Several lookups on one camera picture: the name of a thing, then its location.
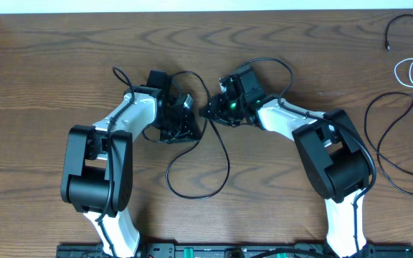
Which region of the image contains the black USB cable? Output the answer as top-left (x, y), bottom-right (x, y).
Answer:
top-left (141, 70), bottom-right (232, 201)

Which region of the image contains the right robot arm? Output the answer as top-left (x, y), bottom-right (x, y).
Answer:
top-left (199, 65), bottom-right (376, 257)

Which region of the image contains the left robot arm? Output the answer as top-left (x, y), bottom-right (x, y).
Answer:
top-left (60, 67), bottom-right (201, 257)

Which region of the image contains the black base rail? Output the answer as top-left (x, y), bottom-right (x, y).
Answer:
top-left (55, 239), bottom-right (413, 258)

